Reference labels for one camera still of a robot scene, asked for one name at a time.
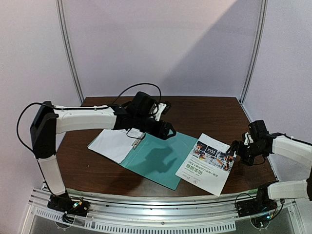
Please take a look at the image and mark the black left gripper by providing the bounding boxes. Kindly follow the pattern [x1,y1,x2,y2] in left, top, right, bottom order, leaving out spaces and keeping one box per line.
[134,114,177,141]

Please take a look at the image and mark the metal folder clip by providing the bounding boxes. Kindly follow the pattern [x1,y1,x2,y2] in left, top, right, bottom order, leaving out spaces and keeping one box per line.
[132,136,145,149]

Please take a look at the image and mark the colourful printed brochure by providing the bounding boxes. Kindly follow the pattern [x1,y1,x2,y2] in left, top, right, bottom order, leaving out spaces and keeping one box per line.
[175,134,236,196]

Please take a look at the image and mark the white printed text sheets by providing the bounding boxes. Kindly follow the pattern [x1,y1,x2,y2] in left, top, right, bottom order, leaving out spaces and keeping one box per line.
[88,128,145,163]

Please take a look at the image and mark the teal file folder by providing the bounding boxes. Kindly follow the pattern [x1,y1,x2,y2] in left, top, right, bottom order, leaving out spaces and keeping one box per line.
[87,129,198,191]

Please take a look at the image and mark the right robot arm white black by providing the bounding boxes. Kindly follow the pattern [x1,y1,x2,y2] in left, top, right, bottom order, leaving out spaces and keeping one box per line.
[226,120,312,214]

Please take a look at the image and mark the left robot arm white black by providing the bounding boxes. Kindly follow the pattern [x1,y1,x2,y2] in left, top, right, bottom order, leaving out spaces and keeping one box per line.
[30,91,176,212]

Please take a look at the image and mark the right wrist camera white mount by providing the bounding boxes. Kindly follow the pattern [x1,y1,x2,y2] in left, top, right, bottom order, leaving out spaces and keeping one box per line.
[242,132,254,146]

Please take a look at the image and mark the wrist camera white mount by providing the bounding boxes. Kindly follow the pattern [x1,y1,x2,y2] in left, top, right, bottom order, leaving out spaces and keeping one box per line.
[153,102,171,121]
[242,132,254,146]

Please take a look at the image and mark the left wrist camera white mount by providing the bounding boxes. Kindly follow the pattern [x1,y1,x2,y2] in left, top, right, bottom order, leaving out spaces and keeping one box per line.
[153,102,171,121]

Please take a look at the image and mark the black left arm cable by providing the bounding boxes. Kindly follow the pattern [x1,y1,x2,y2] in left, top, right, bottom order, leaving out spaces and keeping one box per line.
[16,82,162,153]

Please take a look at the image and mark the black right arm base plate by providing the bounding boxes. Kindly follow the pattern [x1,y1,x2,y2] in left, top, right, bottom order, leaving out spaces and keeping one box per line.
[234,193,285,220]

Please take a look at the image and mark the left aluminium wall post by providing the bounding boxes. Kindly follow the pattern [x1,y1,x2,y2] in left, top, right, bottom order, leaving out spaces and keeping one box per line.
[56,0,84,104]

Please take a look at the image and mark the aluminium wall post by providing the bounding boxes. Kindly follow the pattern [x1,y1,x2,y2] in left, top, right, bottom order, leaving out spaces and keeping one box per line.
[239,0,268,105]
[56,0,84,104]

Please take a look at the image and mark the aluminium front rail frame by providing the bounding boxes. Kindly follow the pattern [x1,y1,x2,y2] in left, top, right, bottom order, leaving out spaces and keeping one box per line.
[21,189,305,234]

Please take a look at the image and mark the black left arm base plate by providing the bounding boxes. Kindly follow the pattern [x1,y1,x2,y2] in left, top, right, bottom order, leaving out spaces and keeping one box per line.
[47,194,91,217]

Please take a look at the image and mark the right aluminium wall post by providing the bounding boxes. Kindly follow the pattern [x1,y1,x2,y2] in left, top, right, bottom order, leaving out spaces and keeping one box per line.
[239,0,268,105]

